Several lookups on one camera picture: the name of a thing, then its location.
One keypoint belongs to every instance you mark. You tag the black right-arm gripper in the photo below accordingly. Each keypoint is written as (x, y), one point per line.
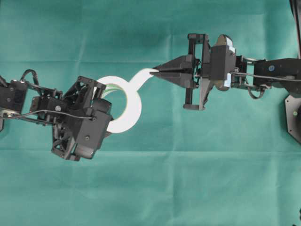
(171, 71)

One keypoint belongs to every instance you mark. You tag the green table cloth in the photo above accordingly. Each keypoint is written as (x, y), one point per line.
(233, 164)

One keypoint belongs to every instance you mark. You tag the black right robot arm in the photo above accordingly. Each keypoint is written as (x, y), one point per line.
(256, 76)

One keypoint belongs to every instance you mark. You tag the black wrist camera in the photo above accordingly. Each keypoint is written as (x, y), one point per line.
(89, 134)
(217, 72)

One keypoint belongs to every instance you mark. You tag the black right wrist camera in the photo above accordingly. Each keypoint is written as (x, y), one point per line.
(217, 72)

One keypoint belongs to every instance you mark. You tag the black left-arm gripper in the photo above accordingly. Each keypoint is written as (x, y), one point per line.
(79, 99)

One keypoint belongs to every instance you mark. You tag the white duct tape roll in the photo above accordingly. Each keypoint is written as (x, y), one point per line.
(133, 109)

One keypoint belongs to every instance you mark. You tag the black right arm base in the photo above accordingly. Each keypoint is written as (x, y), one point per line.
(293, 117)

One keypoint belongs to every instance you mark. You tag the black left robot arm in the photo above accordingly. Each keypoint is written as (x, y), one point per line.
(27, 100)

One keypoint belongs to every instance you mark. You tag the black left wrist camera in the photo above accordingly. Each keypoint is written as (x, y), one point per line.
(89, 134)

